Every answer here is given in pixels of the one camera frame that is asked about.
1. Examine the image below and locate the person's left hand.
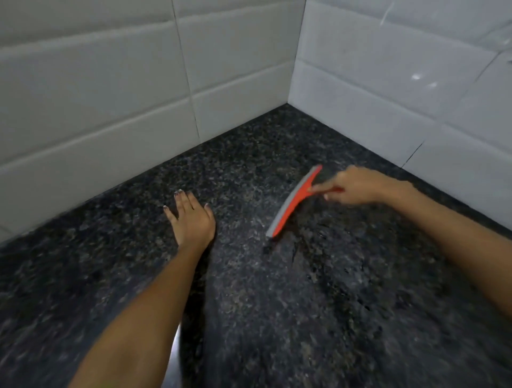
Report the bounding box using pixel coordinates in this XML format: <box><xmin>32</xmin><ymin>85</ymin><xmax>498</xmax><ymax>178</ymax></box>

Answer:
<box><xmin>163</xmin><ymin>189</ymin><xmax>217</xmax><ymax>252</ymax></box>

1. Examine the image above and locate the person's left forearm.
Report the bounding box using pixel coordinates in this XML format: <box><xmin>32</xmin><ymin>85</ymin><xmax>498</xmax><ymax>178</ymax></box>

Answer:
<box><xmin>68</xmin><ymin>239</ymin><xmax>213</xmax><ymax>388</ymax></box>

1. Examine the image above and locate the shiny metal sink edge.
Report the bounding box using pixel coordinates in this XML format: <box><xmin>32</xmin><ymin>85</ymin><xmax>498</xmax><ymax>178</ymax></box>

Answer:
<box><xmin>163</xmin><ymin>325</ymin><xmax>183</xmax><ymax>388</ymax></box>

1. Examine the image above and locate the red squeegee with grey blade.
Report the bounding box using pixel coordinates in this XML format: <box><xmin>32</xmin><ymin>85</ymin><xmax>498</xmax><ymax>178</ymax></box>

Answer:
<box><xmin>265</xmin><ymin>164</ymin><xmax>345</xmax><ymax>239</ymax></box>

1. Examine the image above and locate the person's right forearm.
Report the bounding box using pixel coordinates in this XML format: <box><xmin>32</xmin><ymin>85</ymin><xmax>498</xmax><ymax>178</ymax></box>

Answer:
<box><xmin>390</xmin><ymin>179</ymin><xmax>512</xmax><ymax>320</ymax></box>

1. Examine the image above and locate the person's right hand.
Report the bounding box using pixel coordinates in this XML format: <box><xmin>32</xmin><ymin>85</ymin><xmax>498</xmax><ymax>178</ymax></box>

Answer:
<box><xmin>310</xmin><ymin>165</ymin><xmax>397</xmax><ymax>206</ymax></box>

